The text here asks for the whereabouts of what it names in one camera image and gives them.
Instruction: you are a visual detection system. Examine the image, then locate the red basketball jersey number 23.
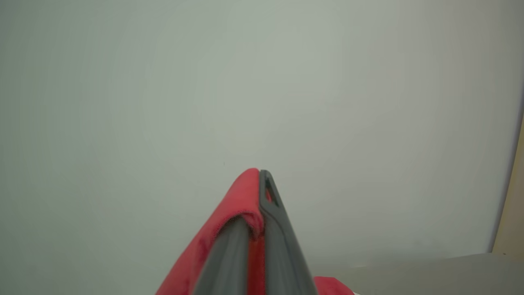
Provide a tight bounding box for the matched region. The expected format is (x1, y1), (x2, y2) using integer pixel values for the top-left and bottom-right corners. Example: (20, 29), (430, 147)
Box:
(155, 168), (355, 295)

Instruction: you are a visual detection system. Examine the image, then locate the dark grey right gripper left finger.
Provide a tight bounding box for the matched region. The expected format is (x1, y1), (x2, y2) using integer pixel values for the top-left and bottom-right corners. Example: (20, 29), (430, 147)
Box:
(192, 216), (251, 295)

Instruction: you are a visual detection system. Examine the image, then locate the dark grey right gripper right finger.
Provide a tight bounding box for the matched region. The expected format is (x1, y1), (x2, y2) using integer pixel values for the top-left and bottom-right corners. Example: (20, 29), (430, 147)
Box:
(259, 169), (318, 295)

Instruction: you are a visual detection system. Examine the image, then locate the beige panel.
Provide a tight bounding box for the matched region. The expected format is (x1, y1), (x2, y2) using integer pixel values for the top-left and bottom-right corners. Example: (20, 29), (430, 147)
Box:
(490, 115), (524, 255)

